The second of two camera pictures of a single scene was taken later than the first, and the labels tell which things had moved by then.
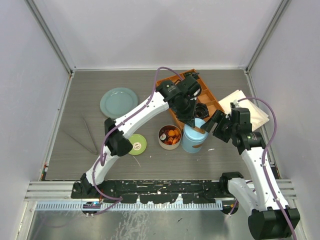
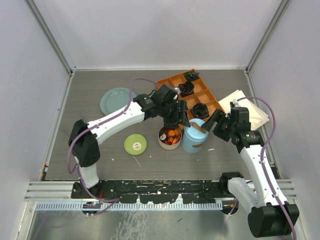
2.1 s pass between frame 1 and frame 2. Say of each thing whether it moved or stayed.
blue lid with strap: stayed
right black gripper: stayed
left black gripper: moved
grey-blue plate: stayed
